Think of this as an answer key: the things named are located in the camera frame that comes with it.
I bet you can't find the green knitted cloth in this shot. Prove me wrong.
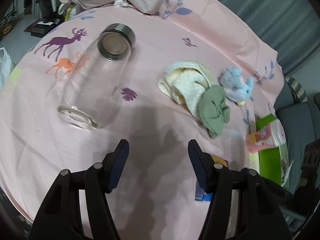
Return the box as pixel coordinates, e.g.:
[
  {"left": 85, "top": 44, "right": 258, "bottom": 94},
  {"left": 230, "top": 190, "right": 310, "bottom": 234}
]
[{"left": 197, "top": 85, "right": 231, "bottom": 139}]

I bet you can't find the blue plush elephant toy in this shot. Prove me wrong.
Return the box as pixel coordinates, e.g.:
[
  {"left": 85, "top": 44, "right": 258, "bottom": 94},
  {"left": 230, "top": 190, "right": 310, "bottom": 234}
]
[{"left": 219, "top": 67, "right": 254, "bottom": 106}]

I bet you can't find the cream waffle towel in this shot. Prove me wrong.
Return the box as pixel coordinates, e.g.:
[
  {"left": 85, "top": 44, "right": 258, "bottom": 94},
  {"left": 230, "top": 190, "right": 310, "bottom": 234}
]
[{"left": 157, "top": 61, "right": 216, "bottom": 119}]

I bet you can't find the pink printed bed sheet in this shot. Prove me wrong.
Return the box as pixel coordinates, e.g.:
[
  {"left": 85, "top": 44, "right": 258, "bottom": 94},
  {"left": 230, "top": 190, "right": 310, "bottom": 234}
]
[{"left": 1, "top": 0, "right": 284, "bottom": 239}]

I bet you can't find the grey curtain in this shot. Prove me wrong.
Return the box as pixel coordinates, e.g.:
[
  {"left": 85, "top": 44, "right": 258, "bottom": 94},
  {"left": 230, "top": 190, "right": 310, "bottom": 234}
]
[{"left": 218, "top": 0, "right": 319, "bottom": 75}]

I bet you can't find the striped cushion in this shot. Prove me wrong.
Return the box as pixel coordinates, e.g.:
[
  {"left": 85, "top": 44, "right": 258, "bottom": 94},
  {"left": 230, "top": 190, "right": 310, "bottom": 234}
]
[{"left": 286, "top": 77, "right": 308, "bottom": 103}]

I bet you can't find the green tray box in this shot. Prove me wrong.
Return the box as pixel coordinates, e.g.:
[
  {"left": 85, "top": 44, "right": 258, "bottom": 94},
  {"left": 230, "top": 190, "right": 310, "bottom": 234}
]
[{"left": 256, "top": 114, "right": 290, "bottom": 186}]

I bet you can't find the blue snack packet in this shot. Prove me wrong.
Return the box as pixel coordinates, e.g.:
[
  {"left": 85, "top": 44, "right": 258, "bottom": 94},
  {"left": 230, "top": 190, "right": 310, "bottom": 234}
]
[{"left": 195, "top": 155, "right": 228, "bottom": 202}]

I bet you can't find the black device on floor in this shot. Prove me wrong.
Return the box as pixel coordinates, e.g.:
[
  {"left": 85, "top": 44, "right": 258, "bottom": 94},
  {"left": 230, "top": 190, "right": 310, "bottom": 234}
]
[{"left": 24, "top": 0, "right": 63, "bottom": 37}]

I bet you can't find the pink drink bottle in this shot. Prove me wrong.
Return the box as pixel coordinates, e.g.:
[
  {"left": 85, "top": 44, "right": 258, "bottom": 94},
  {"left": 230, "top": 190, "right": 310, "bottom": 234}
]
[{"left": 246, "top": 119, "right": 286, "bottom": 153}]

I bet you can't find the white plastic bag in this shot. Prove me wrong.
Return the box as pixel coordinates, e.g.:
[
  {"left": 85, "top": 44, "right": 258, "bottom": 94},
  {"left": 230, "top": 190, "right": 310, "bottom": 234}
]
[{"left": 0, "top": 47, "right": 14, "bottom": 90}]

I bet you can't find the clear glass bottle steel lid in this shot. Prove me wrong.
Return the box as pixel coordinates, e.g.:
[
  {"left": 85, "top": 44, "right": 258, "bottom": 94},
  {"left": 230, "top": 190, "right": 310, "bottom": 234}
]
[{"left": 57, "top": 23, "right": 136, "bottom": 129}]

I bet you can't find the grey sofa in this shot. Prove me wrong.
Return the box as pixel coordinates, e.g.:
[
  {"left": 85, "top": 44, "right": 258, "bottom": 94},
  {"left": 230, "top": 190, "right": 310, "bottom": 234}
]
[{"left": 273, "top": 80, "right": 320, "bottom": 221}]

